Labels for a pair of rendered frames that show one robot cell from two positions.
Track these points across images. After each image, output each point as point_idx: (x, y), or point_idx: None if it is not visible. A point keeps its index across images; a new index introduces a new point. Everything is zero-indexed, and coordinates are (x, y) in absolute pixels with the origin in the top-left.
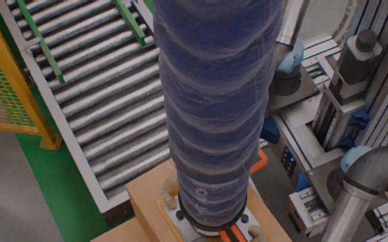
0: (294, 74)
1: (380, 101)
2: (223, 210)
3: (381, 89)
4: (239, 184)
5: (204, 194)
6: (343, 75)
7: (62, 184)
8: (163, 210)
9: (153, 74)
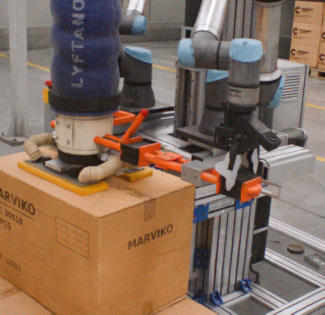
0: (147, 78)
1: (225, 40)
2: (100, 51)
3: (223, 29)
4: (113, 6)
5: (81, 7)
6: (188, 23)
7: None
8: (28, 164)
9: None
